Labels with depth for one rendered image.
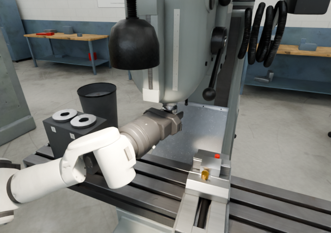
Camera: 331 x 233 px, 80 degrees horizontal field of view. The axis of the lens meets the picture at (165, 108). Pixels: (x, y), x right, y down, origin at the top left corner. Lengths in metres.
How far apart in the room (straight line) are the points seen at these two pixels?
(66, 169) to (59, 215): 1.60
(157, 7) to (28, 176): 0.42
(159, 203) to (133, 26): 0.58
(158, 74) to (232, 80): 0.54
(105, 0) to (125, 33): 5.55
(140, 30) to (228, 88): 0.70
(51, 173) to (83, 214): 1.52
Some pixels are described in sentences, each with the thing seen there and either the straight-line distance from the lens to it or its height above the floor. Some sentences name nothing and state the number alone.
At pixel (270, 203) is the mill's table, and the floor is 0.96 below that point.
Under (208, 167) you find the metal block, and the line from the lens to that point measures 0.65.
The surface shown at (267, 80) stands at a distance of 4.30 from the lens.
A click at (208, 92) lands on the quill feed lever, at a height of 1.37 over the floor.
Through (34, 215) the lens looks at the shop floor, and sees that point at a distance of 2.16.
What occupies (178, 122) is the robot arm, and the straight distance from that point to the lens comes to 0.54.
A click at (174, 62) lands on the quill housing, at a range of 0.45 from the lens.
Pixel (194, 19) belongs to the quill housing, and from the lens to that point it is 0.44.
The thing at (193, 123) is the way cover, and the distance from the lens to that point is 0.98.
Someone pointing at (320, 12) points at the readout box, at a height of 1.52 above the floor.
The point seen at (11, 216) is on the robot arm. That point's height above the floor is 1.16.
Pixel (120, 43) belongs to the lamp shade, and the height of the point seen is 1.49.
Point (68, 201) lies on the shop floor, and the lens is 2.13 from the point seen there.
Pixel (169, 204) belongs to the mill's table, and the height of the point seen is 0.96.
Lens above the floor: 1.53
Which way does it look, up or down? 27 degrees down
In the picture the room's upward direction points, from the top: straight up
